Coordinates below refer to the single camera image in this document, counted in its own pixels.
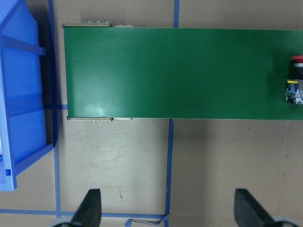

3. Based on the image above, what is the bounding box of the blue bin left side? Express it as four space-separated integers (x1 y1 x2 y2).
0 0 53 192

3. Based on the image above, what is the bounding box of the red push button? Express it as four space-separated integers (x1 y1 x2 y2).
285 55 303 105

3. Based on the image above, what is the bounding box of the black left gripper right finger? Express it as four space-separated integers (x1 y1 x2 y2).
234 189 275 227

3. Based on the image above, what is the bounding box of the green conveyor belt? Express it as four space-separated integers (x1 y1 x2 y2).
63 24 303 120

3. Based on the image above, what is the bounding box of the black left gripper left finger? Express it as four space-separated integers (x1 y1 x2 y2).
71 189 101 227

